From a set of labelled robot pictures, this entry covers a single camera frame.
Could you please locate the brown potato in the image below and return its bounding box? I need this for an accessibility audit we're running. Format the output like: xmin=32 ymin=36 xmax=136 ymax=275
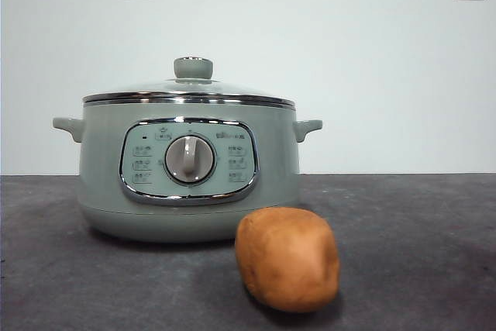
xmin=234 ymin=207 xmax=341 ymax=314

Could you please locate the glass lid with green knob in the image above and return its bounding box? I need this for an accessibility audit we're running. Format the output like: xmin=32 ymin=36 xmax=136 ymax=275
xmin=82 ymin=56 xmax=298 ymax=109

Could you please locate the pale green electric cooking pot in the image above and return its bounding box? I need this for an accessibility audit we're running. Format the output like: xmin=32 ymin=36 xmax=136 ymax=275
xmin=52 ymin=100 xmax=324 ymax=245

